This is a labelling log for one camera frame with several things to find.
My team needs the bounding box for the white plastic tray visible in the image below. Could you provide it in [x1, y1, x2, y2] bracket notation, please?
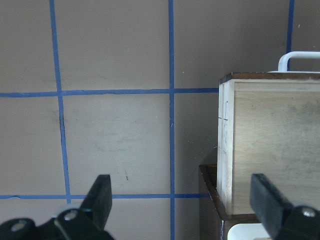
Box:
[227, 223, 271, 240]

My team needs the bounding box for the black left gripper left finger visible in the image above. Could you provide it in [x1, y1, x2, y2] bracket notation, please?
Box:
[79, 174, 112, 230]

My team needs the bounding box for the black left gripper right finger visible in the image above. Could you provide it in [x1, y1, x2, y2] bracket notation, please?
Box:
[249, 173, 293, 240]

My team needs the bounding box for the dark brown drawer cabinet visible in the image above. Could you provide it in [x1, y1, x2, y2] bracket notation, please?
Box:
[198, 164, 262, 240]

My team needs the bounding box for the wooden drawer with white handle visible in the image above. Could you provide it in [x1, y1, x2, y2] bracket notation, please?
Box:
[217, 51, 320, 215]

